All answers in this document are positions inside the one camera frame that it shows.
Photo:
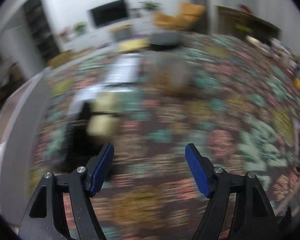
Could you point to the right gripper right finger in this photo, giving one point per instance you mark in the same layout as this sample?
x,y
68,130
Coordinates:
x,y
253,216

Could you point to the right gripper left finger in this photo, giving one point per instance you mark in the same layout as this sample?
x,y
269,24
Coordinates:
x,y
45,216

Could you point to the cream cloth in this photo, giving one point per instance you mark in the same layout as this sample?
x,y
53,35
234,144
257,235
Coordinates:
x,y
105,117

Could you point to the white wet wipes pack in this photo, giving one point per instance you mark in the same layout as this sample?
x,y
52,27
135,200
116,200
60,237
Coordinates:
x,y
84,95

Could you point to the patterned woven tablecloth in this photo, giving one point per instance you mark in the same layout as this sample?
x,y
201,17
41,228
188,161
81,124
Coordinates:
x,y
238,109

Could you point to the bottles cluster on table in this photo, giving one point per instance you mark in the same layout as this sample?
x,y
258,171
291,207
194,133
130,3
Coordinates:
x,y
277,51

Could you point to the clear plastic packet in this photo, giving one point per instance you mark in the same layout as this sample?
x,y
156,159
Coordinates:
x,y
124,69

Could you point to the clear jar black lid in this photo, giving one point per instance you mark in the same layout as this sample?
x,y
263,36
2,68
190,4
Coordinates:
x,y
170,72

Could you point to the white TV cabinet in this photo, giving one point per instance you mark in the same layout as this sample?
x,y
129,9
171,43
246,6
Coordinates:
x,y
95,37

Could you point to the potted plant left green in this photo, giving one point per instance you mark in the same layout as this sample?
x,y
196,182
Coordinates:
x,y
80,28

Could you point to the dark wooden sideboard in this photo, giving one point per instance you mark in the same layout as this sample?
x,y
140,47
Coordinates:
x,y
241,24

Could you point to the small wooden side table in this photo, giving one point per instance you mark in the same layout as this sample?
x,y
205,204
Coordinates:
x,y
122,33

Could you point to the black glass display cabinet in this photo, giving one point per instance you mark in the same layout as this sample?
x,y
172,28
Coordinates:
x,y
40,29

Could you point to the yellow rocking lounge chair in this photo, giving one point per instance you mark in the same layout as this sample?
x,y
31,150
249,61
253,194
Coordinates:
x,y
189,15

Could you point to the black television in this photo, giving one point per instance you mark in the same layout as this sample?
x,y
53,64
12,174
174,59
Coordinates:
x,y
109,13

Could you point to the potted plant right large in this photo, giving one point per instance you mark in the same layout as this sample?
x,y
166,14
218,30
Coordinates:
x,y
150,6

